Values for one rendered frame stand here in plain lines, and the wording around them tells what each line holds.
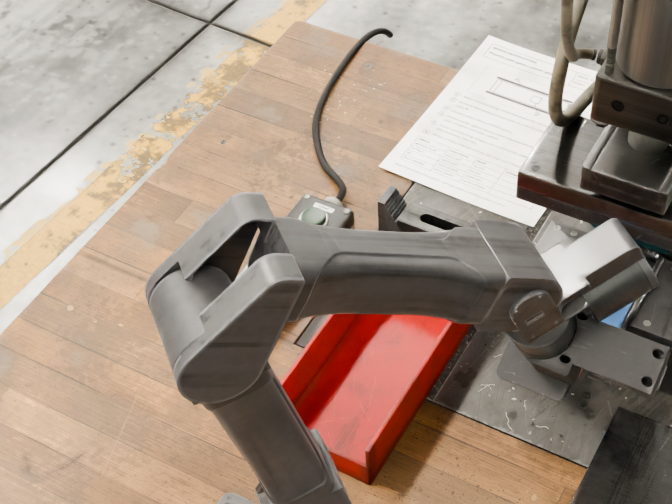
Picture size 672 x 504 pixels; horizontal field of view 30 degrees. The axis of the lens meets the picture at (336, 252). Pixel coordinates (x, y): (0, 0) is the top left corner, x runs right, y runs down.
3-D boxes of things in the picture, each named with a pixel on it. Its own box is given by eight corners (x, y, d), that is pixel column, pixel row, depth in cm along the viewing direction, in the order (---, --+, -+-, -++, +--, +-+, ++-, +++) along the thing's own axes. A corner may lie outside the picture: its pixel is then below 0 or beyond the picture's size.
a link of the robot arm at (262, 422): (336, 463, 115) (214, 252, 90) (362, 522, 110) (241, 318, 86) (275, 493, 115) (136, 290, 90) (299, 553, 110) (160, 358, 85)
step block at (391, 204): (379, 256, 145) (377, 201, 138) (391, 239, 147) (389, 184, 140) (429, 275, 143) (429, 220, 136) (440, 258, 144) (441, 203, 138)
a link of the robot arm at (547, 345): (565, 274, 109) (557, 255, 102) (601, 329, 107) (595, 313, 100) (498, 316, 110) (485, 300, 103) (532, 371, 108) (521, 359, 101)
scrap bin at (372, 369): (268, 438, 128) (262, 404, 124) (383, 276, 143) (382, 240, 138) (370, 486, 124) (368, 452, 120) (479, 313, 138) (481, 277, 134)
